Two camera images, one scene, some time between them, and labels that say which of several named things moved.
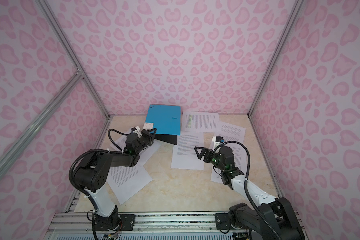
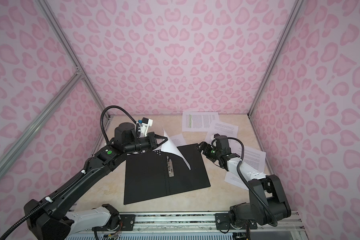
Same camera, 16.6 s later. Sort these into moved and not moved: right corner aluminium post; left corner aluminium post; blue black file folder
Moved: blue black file folder
Not moved: right corner aluminium post; left corner aluminium post
